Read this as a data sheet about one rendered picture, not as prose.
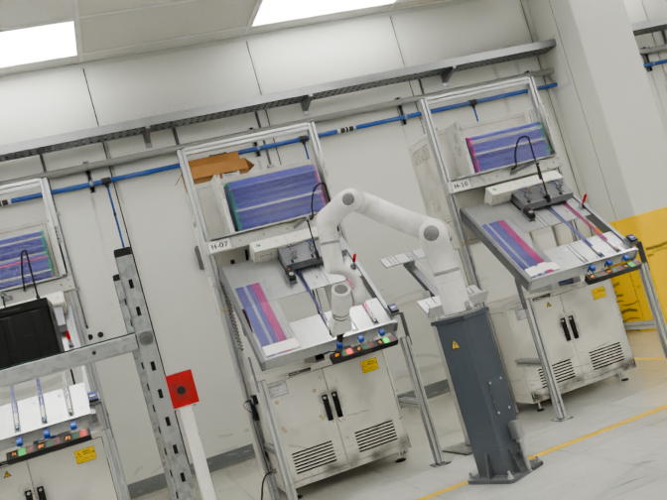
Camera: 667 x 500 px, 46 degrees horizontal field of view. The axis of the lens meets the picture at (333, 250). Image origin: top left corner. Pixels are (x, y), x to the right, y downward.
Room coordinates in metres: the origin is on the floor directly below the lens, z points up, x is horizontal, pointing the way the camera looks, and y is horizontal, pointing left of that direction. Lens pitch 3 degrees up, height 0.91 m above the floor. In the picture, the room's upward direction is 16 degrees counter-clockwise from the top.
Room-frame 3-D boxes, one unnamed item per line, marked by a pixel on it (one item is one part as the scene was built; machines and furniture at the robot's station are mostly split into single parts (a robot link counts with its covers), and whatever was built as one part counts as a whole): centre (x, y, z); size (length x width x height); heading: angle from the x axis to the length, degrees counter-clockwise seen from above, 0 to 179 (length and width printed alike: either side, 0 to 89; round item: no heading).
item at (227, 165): (4.48, 0.42, 1.82); 0.68 x 0.30 x 0.20; 107
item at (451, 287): (3.38, -0.44, 0.79); 0.19 x 0.19 x 0.18
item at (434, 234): (3.35, -0.43, 1.00); 0.19 x 0.12 x 0.24; 164
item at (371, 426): (4.33, 0.32, 0.31); 0.70 x 0.65 x 0.62; 107
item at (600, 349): (4.59, -1.13, 0.65); 1.01 x 0.73 x 1.29; 17
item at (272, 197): (4.23, 0.23, 1.52); 0.51 x 0.13 x 0.27; 107
